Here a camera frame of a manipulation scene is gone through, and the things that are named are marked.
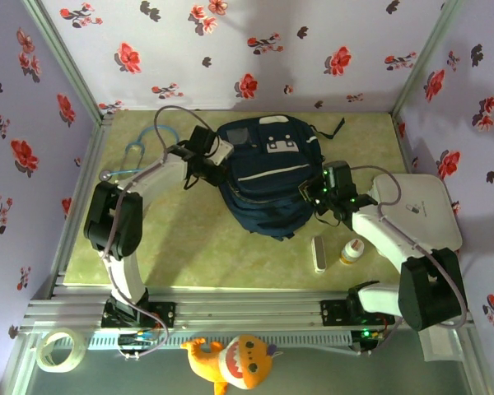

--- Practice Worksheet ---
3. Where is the navy blue student backpack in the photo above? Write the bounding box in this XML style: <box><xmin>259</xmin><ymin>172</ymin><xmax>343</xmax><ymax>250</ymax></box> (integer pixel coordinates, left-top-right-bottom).
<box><xmin>216</xmin><ymin>114</ymin><xmax>346</xmax><ymax>243</ymax></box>

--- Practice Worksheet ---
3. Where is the slim white oblong case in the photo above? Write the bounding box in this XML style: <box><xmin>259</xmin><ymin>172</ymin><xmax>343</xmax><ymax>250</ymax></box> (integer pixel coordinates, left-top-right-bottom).
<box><xmin>311</xmin><ymin>235</ymin><xmax>328</xmax><ymax>275</ymax></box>

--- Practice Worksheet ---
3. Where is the yellow white pill bottle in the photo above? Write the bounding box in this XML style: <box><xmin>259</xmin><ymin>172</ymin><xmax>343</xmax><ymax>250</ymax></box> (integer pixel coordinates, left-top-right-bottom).
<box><xmin>338</xmin><ymin>239</ymin><xmax>366</xmax><ymax>267</ymax></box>

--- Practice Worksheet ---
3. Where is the white medicine kit box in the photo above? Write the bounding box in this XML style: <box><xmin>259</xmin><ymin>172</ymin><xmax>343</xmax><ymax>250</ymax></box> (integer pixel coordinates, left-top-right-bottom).
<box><xmin>370</xmin><ymin>173</ymin><xmax>464</xmax><ymax>256</ymax></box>

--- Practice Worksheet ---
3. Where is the light blue stethoscope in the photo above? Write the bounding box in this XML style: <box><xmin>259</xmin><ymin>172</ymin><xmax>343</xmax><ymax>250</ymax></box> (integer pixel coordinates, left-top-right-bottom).
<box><xmin>97</xmin><ymin>124</ymin><xmax>180</xmax><ymax>184</ymax></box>

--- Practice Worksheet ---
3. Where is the small controller circuit board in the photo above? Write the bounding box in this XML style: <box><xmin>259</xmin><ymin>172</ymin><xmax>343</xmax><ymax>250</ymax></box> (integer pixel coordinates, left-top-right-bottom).
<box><xmin>352</xmin><ymin>328</ymin><xmax>386</xmax><ymax>345</ymax></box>
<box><xmin>117</xmin><ymin>331</ymin><xmax>160</xmax><ymax>349</ymax></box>

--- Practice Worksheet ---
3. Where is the orange shark plush toy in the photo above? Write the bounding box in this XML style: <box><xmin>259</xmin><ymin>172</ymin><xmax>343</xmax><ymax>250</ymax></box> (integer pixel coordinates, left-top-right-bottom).
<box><xmin>179</xmin><ymin>333</ymin><xmax>284</xmax><ymax>395</ymax></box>

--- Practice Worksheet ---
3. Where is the white paper pouch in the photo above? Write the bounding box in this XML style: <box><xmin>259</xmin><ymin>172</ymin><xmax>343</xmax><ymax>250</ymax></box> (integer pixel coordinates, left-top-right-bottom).
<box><xmin>419</xmin><ymin>327</ymin><xmax>464</xmax><ymax>363</ymax></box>

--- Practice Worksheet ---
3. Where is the clear adhesive tape roll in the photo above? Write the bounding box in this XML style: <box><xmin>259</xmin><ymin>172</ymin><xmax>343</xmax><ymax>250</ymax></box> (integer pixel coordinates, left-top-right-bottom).
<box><xmin>35</xmin><ymin>328</ymin><xmax>87</xmax><ymax>374</ymax></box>

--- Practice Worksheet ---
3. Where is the grey left arm cable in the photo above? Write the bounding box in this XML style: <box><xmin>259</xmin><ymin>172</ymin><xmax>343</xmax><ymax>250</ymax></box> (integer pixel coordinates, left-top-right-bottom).
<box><xmin>100</xmin><ymin>105</ymin><xmax>223</xmax><ymax>359</ymax></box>

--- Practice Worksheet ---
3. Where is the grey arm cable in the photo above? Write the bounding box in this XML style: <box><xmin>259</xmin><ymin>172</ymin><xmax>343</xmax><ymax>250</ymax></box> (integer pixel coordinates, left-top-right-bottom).
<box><xmin>349</xmin><ymin>164</ymin><xmax>468</xmax><ymax>357</ymax></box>
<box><xmin>100</xmin><ymin>105</ymin><xmax>223</xmax><ymax>359</ymax></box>

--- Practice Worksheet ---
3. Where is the grey right arm cable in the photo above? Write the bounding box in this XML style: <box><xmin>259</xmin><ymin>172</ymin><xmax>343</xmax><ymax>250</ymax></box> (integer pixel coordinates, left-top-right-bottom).
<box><xmin>349</xmin><ymin>164</ymin><xmax>468</xmax><ymax>357</ymax></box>

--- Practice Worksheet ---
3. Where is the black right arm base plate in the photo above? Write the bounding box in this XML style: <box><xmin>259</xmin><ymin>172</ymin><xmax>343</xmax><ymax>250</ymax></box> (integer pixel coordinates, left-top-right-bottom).
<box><xmin>319</xmin><ymin>299</ymin><xmax>396</xmax><ymax>328</ymax></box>

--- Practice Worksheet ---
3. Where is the aluminium front frame rail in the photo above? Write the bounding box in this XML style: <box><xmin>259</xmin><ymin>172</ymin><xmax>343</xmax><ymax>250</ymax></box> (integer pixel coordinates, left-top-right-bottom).
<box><xmin>18</xmin><ymin>286</ymin><xmax>477</xmax><ymax>337</ymax></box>

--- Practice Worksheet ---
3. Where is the white slotted cable duct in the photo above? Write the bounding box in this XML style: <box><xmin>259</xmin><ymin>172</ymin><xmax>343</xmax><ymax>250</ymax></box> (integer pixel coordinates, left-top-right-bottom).
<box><xmin>86</xmin><ymin>331</ymin><xmax>353</xmax><ymax>351</ymax></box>

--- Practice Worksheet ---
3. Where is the aluminium corner post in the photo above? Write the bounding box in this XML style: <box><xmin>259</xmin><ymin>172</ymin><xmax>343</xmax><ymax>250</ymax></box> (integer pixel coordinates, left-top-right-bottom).
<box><xmin>390</xmin><ymin>0</ymin><xmax>466</xmax><ymax>119</ymax></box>
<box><xmin>20</xmin><ymin>0</ymin><xmax>114</xmax><ymax>128</ymax></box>

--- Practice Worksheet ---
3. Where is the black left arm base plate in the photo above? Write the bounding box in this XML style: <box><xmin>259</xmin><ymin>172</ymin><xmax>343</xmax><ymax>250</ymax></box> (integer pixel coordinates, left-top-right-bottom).
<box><xmin>100</xmin><ymin>300</ymin><xmax>177</xmax><ymax>329</ymax></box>

